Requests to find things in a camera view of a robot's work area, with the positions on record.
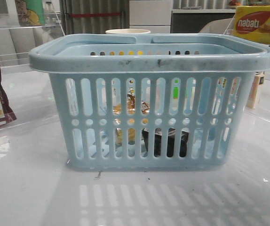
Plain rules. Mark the light blue plastic basket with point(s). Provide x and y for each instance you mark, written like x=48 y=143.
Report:
x=196 y=82

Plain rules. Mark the bread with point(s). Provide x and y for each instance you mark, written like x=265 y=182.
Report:
x=145 y=109

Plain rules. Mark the clear acrylic shelf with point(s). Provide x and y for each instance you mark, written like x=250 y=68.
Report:
x=16 y=40

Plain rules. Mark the small beige carton box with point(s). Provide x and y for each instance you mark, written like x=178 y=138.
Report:
x=256 y=89

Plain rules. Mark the yellow nabati wafer box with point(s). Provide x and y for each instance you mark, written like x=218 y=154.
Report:
x=252 y=23

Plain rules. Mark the popcorn paper cup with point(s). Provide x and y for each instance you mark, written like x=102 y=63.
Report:
x=127 y=31

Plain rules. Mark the white cabinet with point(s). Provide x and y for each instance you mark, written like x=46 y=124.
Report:
x=152 y=15

